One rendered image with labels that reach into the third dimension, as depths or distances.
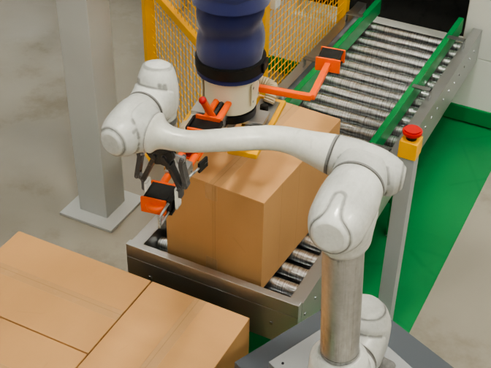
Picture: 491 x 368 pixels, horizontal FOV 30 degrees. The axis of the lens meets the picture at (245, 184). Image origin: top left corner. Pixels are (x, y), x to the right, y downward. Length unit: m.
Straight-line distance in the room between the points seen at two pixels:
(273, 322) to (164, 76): 1.27
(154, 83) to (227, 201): 0.94
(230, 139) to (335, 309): 0.48
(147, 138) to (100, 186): 2.22
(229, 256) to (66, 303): 0.59
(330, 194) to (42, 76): 3.84
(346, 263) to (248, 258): 1.13
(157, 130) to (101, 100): 1.97
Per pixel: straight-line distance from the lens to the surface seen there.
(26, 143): 5.09
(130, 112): 2.18
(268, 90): 2.98
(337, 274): 2.15
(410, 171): 3.35
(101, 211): 4.47
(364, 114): 4.32
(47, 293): 3.35
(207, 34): 2.81
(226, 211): 3.14
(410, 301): 4.12
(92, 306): 3.27
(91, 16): 3.92
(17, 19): 6.39
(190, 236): 3.32
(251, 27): 2.78
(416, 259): 4.33
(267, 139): 2.20
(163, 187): 2.52
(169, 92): 2.28
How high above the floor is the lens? 2.82
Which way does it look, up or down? 37 degrees down
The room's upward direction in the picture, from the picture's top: 1 degrees clockwise
